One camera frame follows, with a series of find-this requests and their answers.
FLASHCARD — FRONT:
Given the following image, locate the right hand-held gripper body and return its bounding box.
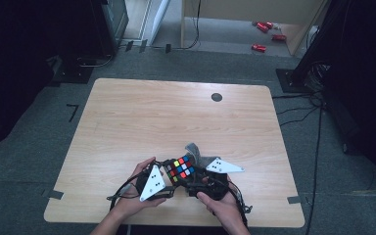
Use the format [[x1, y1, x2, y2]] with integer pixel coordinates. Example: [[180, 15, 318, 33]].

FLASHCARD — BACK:
[[186, 157, 246, 201]]

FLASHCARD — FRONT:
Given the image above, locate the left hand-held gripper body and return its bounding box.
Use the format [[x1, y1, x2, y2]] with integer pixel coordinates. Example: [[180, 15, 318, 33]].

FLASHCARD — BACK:
[[134, 164, 176, 203]]

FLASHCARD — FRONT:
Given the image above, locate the grey cloth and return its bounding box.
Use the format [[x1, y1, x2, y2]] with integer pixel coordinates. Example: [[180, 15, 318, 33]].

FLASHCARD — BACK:
[[184, 142, 219, 170]]

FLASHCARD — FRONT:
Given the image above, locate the multicoloured puzzle cube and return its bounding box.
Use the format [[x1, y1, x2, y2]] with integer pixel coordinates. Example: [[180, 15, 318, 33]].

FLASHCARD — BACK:
[[164, 155, 196, 186]]

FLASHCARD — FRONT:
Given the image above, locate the person's left hand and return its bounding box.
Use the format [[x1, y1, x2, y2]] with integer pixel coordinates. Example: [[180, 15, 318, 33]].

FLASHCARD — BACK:
[[112, 156, 168, 220]]

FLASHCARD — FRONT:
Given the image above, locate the person's right hand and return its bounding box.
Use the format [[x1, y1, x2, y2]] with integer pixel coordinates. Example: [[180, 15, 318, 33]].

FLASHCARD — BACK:
[[196, 175, 243, 227]]

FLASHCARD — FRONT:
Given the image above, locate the black tape corner mark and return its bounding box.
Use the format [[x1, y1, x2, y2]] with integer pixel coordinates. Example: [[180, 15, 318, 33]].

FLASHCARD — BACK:
[[66, 103, 79, 123]]

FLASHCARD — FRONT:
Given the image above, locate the white panel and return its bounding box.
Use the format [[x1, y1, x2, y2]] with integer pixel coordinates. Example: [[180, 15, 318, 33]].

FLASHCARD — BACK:
[[150, 0, 172, 47]]

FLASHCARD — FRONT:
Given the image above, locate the black cabinet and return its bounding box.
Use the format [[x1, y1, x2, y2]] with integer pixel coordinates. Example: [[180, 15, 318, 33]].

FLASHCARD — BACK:
[[89, 0, 130, 57]]

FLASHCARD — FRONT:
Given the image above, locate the left hand-held gripper cable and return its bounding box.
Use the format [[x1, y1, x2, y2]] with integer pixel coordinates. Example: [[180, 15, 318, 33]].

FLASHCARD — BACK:
[[106, 172, 146, 212]]

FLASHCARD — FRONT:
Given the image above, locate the hand-held gripper cable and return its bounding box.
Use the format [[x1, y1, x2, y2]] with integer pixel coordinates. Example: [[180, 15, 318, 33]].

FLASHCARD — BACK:
[[209, 180, 254, 228], [106, 172, 146, 212]]

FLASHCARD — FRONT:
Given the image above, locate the right hand-held gripper cable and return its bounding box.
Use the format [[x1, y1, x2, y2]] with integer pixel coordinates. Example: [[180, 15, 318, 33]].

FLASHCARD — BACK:
[[209, 180, 254, 228]]

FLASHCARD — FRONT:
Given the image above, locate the long black floor cable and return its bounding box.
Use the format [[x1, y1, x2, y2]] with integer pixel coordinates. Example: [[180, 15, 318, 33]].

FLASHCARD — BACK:
[[305, 104, 325, 231]]

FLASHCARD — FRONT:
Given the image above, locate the black stand base plate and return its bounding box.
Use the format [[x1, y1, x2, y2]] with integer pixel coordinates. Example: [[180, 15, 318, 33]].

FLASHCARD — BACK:
[[52, 58, 96, 85], [275, 68, 311, 94]]

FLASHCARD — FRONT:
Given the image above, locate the tangled cable bundle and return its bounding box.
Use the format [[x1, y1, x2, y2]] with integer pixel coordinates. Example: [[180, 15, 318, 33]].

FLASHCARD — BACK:
[[305, 62, 332, 94]]

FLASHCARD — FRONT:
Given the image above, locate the black hanging cable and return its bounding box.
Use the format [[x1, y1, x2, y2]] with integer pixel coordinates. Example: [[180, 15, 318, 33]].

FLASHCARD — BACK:
[[170, 0, 203, 51]]

